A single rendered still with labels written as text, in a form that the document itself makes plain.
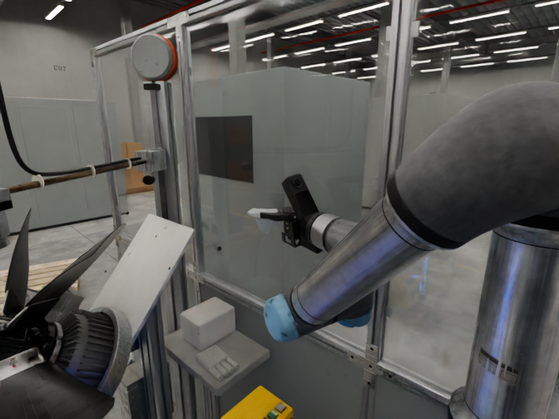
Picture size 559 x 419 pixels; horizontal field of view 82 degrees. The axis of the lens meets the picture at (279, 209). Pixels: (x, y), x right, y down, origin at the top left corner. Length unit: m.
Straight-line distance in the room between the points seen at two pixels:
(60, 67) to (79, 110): 6.99
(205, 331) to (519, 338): 1.00
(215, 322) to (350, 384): 0.51
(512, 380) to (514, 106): 0.31
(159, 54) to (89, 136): 5.22
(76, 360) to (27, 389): 0.15
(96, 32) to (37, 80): 2.52
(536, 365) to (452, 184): 0.25
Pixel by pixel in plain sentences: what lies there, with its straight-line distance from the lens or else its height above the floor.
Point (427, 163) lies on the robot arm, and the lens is 0.30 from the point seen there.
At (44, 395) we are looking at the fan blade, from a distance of 0.78.
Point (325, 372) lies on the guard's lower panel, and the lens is 1.19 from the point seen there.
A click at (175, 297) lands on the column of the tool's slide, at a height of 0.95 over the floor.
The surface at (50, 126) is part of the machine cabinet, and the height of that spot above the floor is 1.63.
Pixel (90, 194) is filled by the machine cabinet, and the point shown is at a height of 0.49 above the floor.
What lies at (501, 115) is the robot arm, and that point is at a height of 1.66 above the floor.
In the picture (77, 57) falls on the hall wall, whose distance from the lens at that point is 13.55.
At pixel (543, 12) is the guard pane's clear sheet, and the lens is 0.80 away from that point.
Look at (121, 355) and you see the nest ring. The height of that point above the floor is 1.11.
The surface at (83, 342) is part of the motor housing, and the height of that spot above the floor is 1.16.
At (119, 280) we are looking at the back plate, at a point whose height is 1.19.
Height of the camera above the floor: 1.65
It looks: 15 degrees down
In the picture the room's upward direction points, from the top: straight up
